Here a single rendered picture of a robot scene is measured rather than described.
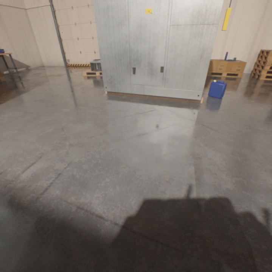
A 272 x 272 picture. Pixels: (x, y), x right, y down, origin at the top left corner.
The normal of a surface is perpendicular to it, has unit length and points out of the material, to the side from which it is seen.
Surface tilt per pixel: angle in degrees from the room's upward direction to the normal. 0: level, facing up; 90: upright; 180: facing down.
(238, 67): 90
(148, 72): 90
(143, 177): 0
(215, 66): 90
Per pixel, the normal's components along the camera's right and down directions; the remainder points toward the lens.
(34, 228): -0.01, -0.83
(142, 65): -0.33, 0.53
